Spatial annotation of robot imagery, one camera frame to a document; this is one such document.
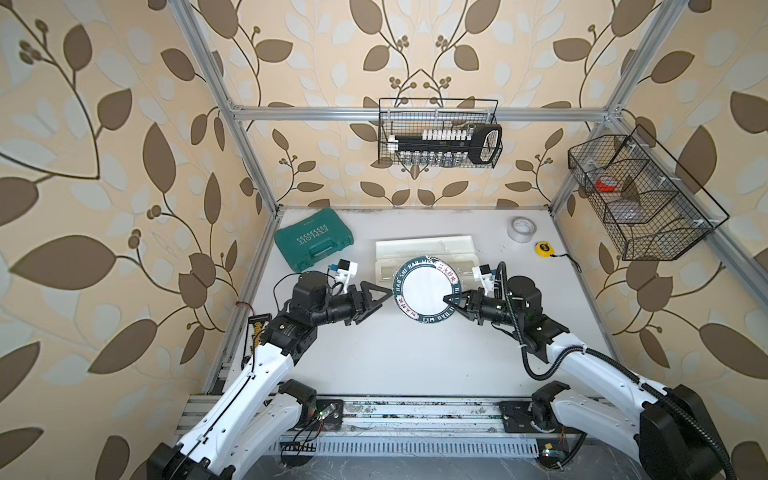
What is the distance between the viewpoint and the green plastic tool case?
1.06 metres

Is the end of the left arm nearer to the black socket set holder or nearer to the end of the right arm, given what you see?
the end of the right arm

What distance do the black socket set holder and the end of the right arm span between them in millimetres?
401

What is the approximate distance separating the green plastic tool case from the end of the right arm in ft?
1.62

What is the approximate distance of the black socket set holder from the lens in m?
0.83

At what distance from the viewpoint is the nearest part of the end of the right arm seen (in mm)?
621
